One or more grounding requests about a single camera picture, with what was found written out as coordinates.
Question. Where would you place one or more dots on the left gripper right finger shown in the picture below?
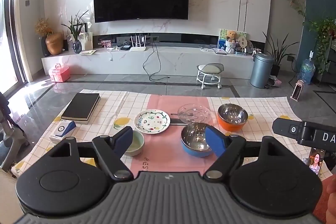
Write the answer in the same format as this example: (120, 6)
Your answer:
(228, 149)

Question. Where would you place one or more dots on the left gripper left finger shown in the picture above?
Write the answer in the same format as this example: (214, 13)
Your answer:
(110, 149)

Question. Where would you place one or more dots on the green ceramic bowl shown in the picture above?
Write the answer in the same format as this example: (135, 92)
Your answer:
(137, 144)

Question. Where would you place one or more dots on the orange steel bowl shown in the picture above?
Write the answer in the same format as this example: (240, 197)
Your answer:
(231, 117)

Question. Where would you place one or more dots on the blue steel bowl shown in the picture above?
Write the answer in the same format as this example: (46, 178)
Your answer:
(193, 140)

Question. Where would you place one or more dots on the clear glass patterned plate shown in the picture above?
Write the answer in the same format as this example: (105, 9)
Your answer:
(194, 113)

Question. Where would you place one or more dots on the white fruity ceramic plate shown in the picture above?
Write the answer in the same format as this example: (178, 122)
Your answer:
(152, 121)

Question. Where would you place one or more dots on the person's right hand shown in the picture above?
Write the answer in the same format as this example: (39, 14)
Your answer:
(331, 205)

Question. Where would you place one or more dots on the smartphone with video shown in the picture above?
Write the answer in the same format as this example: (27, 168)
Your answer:
(315, 160)

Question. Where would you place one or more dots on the checked lemon tablecloth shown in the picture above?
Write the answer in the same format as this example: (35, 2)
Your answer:
(117, 110)

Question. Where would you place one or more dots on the black notebook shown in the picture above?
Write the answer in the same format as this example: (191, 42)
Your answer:
(81, 107)

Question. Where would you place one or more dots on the blue white small box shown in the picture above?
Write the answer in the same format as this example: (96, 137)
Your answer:
(63, 129)

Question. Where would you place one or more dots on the pink small heater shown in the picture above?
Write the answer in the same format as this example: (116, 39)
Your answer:
(297, 90)

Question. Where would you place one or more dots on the blue water bottle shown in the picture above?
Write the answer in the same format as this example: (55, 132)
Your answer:
(307, 69)

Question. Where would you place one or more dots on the white rolling stool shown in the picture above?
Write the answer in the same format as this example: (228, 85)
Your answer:
(210, 74)

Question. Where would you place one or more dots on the grey blue trash bin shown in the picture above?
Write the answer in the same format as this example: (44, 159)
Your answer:
(261, 70)

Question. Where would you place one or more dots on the pink storage box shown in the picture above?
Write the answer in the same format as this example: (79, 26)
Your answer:
(60, 73)

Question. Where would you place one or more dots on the potted floor plant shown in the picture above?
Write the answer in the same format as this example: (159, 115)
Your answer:
(278, 51)

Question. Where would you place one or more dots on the grey office chair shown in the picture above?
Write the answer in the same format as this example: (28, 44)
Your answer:
(12, 137)

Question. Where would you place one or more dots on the teddy bear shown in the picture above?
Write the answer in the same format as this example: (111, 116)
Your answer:
(230, 42)

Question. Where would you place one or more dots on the white wifi router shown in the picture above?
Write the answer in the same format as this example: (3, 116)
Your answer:
(138, 43)

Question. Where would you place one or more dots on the hanging green vine plant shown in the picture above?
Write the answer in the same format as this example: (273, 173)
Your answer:
(324, 29)

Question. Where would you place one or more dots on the golden brown vase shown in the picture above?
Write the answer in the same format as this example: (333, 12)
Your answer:
(54, 43)

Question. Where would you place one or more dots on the green plant in glass vase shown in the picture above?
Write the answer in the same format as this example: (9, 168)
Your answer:
(76, 24)

